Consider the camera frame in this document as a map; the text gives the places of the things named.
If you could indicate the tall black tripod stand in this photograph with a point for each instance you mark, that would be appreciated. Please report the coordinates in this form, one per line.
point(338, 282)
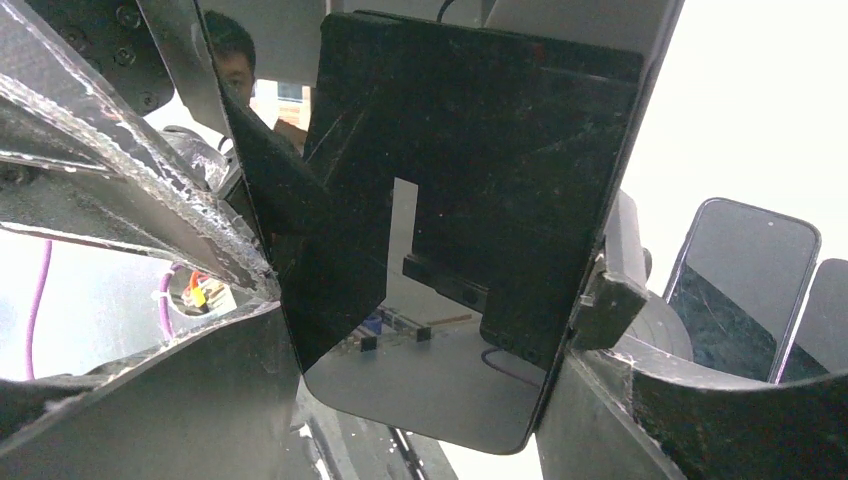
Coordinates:
point(616, 302)

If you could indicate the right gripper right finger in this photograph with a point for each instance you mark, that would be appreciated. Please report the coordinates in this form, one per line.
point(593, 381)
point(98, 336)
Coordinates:
point(637, 412)

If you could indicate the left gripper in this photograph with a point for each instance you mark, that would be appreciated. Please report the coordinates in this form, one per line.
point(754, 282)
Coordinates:
point(79, 160)

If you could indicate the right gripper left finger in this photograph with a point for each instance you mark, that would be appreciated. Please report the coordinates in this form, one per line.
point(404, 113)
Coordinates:
point(216, 405)

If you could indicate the person in brown shirt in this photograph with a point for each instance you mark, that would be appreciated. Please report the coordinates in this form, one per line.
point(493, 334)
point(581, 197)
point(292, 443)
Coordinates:
point(235, 58)

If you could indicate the phone from wooden stand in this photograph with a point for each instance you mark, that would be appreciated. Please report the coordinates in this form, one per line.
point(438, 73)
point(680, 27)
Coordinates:
point(820, 344)

